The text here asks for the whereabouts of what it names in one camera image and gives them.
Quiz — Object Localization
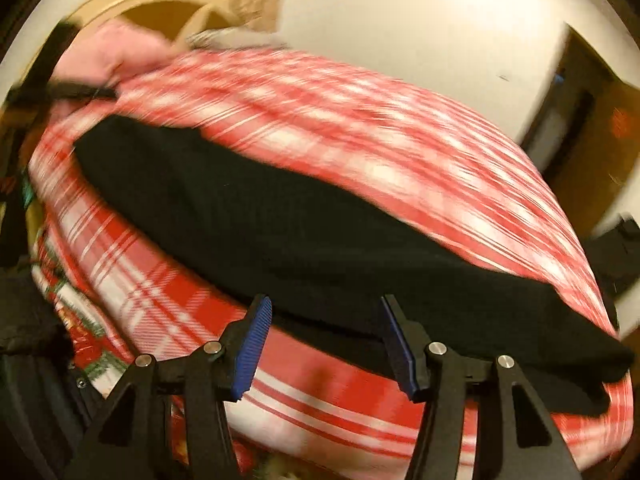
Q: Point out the pink blanket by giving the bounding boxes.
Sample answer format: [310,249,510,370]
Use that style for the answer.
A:
[52,18,177,86]

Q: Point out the red plaid bed cover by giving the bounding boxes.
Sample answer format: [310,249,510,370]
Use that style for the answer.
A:
[29,50,634,479]

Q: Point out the grey striped pillow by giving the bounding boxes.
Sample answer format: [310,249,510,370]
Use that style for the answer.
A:
[186,27,288,51]

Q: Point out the floral bed sheet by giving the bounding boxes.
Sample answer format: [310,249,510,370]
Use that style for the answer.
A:
[29,228,132,396]

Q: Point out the brown wooden door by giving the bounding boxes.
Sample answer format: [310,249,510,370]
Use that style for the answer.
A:
[541,77,640,241]

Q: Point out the black pants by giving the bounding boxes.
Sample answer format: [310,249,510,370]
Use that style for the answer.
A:
[73,115,634,416]

